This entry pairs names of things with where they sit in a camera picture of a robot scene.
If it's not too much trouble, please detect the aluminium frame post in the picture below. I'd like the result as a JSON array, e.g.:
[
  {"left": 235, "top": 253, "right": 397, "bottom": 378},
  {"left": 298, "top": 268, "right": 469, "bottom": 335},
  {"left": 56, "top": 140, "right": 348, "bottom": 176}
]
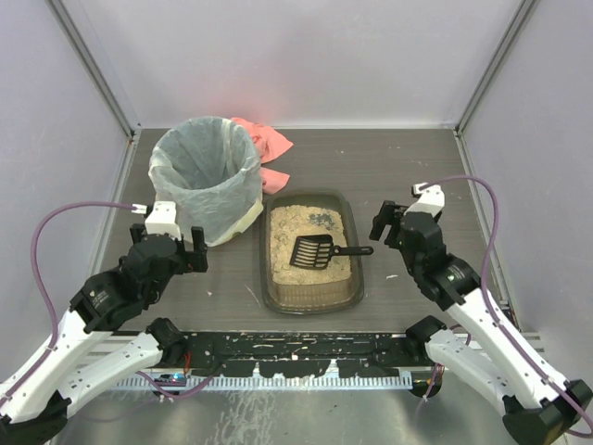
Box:
[
  {"left": 45, "top": 0, "right": 138, "bottom": 139},
  {"left": 455, "top": 0, "right": 540, "bottom": 136}
]

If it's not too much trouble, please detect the right aluminium frame post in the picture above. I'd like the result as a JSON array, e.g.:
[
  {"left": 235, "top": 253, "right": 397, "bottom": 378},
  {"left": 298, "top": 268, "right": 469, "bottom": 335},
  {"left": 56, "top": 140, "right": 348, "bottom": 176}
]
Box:
[{"left": 455, "top": 0, "right": 540, "bottom": 136}]

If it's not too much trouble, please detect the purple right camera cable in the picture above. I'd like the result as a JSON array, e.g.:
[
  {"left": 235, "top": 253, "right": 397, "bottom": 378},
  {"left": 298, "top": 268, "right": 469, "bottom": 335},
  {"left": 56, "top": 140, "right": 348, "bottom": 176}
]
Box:
[{"left": 419, "top": 174, "right": 593, "bottom": 439}]

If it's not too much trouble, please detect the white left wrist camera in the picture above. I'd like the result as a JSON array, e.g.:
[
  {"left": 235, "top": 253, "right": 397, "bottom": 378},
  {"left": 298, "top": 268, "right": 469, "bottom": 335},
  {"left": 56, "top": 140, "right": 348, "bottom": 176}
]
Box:
[{"left": 145, "top": 201, "right": 183, "bottom": 240}]

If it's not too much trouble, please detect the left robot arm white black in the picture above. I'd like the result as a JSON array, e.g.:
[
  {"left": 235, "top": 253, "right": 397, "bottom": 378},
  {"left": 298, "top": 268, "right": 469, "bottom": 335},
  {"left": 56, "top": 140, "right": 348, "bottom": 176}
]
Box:
[{"left": 1, "top": 224, "right": 208, "bottom": 444}]

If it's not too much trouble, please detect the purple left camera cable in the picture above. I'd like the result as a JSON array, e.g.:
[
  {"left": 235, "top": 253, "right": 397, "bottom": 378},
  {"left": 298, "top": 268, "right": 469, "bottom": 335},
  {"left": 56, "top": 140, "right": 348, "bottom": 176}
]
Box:
[{"left": 0, "top": 201, "right": 148, "bottom": 400}]

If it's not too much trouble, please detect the left aluminium frame post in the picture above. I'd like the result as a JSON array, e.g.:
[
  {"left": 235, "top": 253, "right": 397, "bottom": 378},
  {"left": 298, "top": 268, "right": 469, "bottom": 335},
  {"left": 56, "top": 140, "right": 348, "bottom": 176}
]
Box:
[{"left": 45, "top": 0, "right": 138, "bottom": 139}]

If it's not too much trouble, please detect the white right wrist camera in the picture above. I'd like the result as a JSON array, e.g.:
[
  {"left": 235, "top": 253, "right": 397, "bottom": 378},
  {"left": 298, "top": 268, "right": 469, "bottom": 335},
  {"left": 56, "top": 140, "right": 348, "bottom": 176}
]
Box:
[{"left": 407, "top": 183, "right": 445, "bottom": 218}]

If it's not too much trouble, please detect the black litter scoop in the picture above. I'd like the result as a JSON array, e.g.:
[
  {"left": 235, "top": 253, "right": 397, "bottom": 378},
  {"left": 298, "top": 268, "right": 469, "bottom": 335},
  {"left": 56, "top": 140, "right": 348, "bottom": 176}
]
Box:
[{"left": 289, "top": 235, "right": 374, "bottom": 270}]

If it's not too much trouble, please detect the purple camera cable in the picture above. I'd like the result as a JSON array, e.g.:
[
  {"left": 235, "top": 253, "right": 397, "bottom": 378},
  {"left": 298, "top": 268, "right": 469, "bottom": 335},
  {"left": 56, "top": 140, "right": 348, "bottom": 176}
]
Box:
[
  {"left": 419, "top": 174, "right": 593, "bottom": 439},
  {"left": 0, "top": 201, "right": 148, "bottom": 400}
]

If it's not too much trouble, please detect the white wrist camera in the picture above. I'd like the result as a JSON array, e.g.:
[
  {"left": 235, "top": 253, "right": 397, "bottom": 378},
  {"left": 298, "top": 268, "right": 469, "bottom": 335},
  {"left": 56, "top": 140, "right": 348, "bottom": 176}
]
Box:
[
  {"left": 407, "top": 183, "right": 445, "bottom": 218},
  {"left": 145, "top": 201, "right": 183, "bottom": 240}
]

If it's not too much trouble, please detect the dark translucent litter box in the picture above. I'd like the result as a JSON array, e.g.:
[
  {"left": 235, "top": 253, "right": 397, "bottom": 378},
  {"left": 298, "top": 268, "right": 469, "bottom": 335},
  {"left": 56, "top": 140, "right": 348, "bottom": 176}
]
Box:
[{"left": 260, "top": 188, "right": 373, "bottom": 315}]

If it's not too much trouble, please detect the white slotted cable duct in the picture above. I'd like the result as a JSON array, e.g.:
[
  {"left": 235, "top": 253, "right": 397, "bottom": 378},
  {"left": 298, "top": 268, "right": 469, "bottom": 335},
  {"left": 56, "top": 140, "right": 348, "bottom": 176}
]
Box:
[{"left": 110, "top": 373, "right": 413, "bottom": 391}]

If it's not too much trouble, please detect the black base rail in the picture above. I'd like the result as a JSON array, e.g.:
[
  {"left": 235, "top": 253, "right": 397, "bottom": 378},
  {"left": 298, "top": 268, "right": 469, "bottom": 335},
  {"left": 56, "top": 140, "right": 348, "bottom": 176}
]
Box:
[{"left": 183, "top": 332, "right": 418, "bottom": 378}]

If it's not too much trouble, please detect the trash bin with white liner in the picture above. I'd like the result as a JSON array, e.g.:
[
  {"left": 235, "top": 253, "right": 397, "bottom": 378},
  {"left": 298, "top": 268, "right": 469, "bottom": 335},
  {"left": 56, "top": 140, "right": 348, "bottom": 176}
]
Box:
[{"left": 148, "top": 117, "right": 263, "bottom": 247}]

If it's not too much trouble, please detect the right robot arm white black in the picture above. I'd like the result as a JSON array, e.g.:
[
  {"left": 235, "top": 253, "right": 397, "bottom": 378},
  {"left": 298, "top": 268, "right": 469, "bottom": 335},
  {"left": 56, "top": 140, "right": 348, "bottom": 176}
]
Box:
[{"left": 370, "top": 201, "right": 592, "bottom": 444}]

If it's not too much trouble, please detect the pink cloth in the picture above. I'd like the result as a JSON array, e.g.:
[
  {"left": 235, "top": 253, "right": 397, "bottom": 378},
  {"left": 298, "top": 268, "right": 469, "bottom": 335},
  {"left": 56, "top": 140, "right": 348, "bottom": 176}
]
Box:
[{"left": 232, "top": 117, "right": 294, "bottom": 195}]

